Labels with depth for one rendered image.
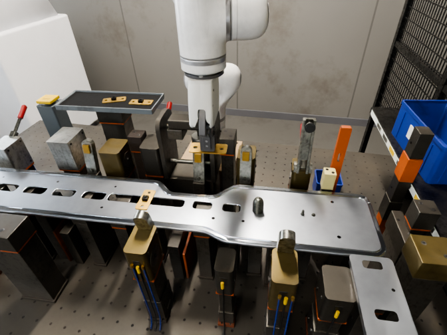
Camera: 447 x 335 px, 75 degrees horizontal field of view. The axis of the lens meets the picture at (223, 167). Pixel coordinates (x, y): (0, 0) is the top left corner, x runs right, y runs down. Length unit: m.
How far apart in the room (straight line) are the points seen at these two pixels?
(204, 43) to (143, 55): 3.06
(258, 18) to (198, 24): 0.10
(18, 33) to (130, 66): 1.22
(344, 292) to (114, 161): 0.77
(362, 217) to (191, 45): 0.65
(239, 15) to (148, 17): 2.93
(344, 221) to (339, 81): 2.49
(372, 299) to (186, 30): 0.65
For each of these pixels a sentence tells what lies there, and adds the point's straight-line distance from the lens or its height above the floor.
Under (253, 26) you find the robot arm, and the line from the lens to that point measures 0.53.
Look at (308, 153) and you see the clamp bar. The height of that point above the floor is 1.11.
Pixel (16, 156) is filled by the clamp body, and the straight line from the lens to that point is 1.33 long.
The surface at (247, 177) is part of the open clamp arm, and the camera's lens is 0.96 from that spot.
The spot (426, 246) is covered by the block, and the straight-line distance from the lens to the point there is 0.83.
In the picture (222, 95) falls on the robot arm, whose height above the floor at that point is 1.12.
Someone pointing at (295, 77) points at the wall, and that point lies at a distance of 3.23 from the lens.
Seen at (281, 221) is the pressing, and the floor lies 1.00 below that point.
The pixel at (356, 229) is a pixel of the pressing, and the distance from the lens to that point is 0.88.
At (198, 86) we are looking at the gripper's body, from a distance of 0.55.
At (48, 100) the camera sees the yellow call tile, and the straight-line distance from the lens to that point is 1.32.
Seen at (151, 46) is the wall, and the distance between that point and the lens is 3.50.
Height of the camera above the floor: 1.62
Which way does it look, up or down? 38 degrees down
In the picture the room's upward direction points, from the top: 2 degrees counter-clockwise
